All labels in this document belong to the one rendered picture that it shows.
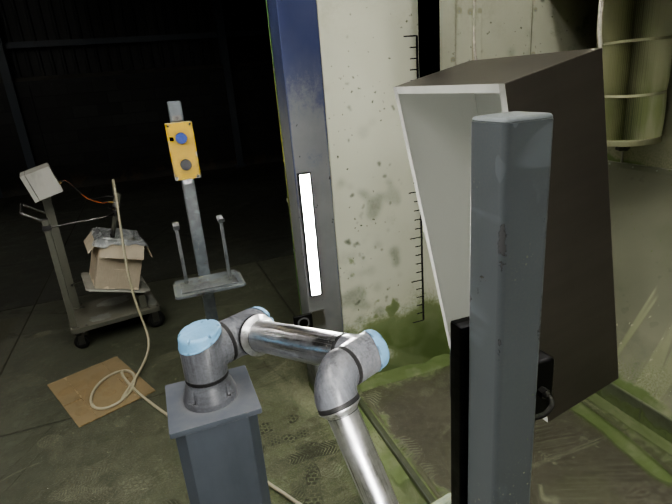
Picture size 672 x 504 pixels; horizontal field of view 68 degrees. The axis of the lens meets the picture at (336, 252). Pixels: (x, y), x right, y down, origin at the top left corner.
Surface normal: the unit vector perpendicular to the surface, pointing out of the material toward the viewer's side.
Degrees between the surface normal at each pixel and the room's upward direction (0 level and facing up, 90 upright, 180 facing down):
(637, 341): 57
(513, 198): 90
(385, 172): 90
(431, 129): 90
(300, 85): 90
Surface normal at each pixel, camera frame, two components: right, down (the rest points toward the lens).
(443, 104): 0.39, 0.28
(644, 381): -0.83, -0.36
